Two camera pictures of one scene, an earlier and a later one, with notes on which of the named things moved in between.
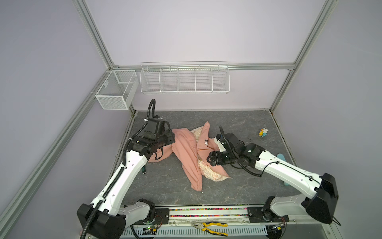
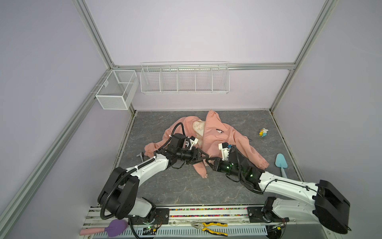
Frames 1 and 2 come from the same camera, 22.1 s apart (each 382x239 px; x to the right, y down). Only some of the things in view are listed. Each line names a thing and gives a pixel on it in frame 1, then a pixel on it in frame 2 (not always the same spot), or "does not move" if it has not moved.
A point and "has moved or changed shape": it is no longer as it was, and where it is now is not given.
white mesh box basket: [118, 89] does not move
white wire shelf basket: [209, 77] does not move
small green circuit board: [149, 230] does not move
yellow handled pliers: [201, 225] does not move
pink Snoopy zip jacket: [193, 146] has moved or changed shape
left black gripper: [171, 136] to [195, 156]
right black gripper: [212, 154] to [217, 166]
